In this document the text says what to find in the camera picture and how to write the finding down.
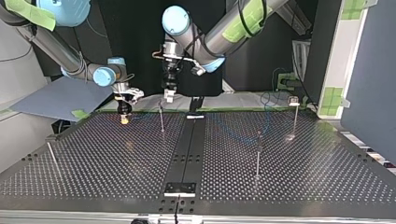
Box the black panel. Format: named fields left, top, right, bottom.
left=31, top=0, right=313, bottom=97

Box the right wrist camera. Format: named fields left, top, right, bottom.
left=112, top=86, right=146, bottom=105

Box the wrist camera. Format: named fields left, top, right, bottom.
left=182, top=57, right=207, bottom=77
left=112, top=86, right=146, bottom=105

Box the black cable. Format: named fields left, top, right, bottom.
left=173, top=193, right=182, bottom=224
left=236, top=0, right=269, bottom=39

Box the metal post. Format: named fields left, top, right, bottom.
left=254, top=130, right=263, bottom=181
left=46, top=141, right=64, bottom=179
left=157, top=100, right=166, bottom=133

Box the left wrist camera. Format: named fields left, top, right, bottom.
left=182, top=57, right=207, bottom=77

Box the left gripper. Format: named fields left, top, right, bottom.
left=161, top=60, right=182, bottom=104

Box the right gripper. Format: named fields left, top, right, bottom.
left=116, top=98, right=134, bottom=125

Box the grey board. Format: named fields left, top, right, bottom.
left=8, top=76, right=115, bottom=123

